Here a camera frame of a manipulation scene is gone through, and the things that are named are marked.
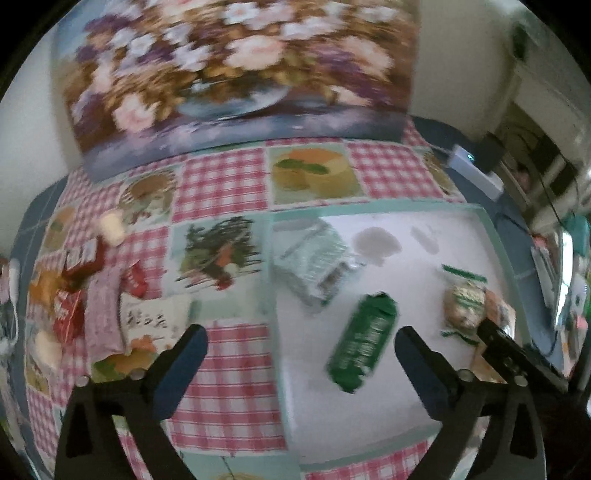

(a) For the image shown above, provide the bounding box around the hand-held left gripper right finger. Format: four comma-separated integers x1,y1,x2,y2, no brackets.
394,325,548,480

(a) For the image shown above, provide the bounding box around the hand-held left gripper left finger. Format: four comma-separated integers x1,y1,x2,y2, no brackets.
54,324,209,480

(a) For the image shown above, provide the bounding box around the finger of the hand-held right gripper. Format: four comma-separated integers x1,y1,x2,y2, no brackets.
477,318,570,394

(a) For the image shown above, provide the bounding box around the orange snack packet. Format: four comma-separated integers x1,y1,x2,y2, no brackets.
471,291,518,384

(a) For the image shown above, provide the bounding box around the white packet with black lettering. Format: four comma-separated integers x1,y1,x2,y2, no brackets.
119,295,192,352

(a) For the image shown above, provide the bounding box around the round cake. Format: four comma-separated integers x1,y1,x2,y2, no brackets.
440,264,491,344

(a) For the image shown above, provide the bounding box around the dark green snack packet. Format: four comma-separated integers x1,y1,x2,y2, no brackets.
325,292,399,394

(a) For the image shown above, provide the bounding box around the teal-edged white box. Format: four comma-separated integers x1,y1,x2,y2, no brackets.
268,203,532,472

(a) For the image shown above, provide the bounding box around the pink snack packet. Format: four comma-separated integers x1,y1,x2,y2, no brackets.
85,265,126,356

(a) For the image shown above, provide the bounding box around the small red candy packet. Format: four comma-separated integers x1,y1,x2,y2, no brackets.
121,261,149,297

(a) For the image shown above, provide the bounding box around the silver green snack packet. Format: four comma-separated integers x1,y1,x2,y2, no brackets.
272,222,366,308

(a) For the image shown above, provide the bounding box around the yellow snack packet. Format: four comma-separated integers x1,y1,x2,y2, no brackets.
28,268,63,306

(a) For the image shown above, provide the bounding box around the phone on white stand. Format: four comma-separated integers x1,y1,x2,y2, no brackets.
531,226,579,332

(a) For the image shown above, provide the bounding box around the teal pouch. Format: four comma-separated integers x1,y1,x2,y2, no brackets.
566,216,591,252

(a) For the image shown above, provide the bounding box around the dark red snack packet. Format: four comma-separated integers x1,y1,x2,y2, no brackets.
62,237,108,291

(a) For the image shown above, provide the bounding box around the small white round snack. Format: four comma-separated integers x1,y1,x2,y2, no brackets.
99,210,126,246

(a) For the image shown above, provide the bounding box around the white power strip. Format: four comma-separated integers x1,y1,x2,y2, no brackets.
449,144,505,202

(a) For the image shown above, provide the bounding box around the pink checkered tablecloth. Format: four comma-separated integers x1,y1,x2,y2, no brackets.
18,115,509,480

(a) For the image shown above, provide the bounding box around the floral painting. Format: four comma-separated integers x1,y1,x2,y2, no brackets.
51,0,422,183

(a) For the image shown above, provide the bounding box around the white corded object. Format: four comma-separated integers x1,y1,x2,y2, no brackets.
4,257,23,342

